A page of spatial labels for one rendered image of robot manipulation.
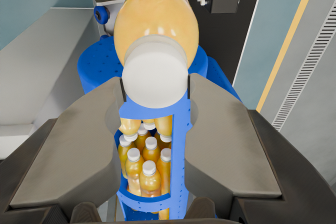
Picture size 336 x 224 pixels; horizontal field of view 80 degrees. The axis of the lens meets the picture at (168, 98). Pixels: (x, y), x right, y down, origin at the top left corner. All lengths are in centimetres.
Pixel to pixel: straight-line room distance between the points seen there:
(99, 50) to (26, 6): 126
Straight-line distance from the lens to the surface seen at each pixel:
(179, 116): 41
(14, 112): 70
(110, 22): 62
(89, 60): 46
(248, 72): 203
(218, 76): 136
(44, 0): 166
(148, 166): 64
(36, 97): 73
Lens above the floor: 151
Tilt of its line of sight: 51 degrees down
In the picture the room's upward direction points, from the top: 169 degrees clockwise
